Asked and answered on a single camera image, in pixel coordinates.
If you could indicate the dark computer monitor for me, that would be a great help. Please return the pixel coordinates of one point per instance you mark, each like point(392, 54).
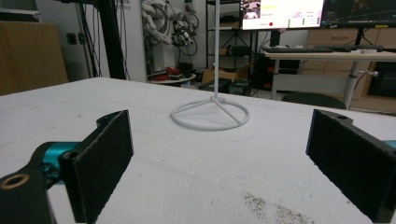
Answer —
point(358, 12)

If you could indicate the black metal shelf rack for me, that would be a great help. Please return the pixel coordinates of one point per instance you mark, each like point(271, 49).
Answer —
point(230, 31)

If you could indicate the black keyboard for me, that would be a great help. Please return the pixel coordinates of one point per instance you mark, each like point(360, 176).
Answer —
point(297, 49)
point(358, 48)

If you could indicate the round white platform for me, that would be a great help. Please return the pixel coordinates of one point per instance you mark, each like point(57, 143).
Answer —
point(172, 80)

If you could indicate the black office chair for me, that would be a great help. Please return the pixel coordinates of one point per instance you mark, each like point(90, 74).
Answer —
point(313, 100)

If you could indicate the white desk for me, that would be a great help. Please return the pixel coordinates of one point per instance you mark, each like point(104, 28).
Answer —
point(330, 56)

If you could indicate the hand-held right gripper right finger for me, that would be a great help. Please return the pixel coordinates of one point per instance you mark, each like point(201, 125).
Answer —
point(351, 161)

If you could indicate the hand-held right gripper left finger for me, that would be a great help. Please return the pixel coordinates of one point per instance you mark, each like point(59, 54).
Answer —
point(99, 161)

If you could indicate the lit computer monitor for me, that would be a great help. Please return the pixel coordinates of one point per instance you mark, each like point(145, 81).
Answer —
point(281, 14)

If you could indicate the black metal stand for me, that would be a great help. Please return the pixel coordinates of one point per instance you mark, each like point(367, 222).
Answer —
point(110, 40)

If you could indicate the cardboard box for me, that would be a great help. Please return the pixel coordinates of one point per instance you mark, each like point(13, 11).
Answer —
point(222, 75)

